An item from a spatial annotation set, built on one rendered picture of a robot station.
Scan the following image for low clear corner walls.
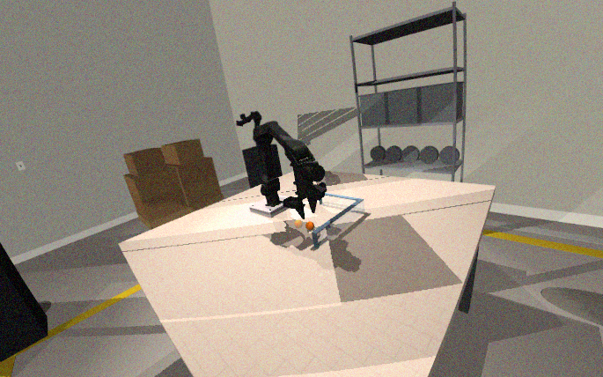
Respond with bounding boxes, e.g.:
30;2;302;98
317;196;364;248

